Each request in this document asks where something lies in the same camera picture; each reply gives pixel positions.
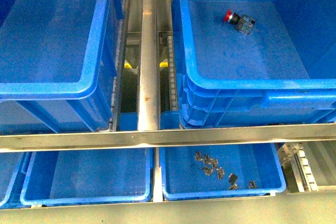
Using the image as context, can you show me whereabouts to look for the red mushroom push button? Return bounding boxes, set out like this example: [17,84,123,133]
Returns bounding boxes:
[223,9,256,35]

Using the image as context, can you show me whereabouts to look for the small grey metal parts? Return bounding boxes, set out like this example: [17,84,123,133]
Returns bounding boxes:
[185,151,260,192]

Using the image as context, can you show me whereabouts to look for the lower blue bin left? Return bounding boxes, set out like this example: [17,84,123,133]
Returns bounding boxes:
[20,148,153,206]

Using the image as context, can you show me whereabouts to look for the lower blue bin with parts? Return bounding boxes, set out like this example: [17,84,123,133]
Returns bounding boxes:
[159,111,287,201]

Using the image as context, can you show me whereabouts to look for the blue plastic target bin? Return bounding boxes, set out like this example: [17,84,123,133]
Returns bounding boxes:
[172,0,335,129]

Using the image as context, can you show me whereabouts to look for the blue plastic source bin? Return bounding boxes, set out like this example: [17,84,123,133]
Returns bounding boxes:
[1,0,123,135]

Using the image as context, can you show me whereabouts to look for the white roller rail right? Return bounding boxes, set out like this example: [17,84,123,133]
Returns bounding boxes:
[167,35,178,111]

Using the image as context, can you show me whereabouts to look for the white roller rail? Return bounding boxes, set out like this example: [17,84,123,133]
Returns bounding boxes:
[167,35,178,111]
[109,20,123,132]

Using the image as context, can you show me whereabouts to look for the white roller rail left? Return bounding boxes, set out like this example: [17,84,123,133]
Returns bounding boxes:
[109,20,123,132]

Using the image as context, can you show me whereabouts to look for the metal shelf frame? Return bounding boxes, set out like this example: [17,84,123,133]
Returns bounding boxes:
[1,0,335,223]

